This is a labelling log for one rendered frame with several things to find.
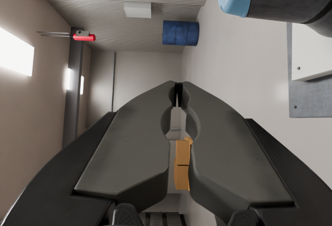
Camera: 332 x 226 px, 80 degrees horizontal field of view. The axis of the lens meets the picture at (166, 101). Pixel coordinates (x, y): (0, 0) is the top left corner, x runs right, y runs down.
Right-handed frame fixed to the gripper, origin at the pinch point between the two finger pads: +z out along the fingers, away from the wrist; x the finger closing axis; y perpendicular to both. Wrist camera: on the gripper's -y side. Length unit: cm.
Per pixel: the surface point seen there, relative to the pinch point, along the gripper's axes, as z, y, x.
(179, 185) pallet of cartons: 291, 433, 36
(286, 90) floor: 128, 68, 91
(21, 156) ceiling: 255, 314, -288
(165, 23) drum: 500, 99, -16
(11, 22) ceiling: 357, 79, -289
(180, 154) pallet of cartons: 335, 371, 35
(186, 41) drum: 492, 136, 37
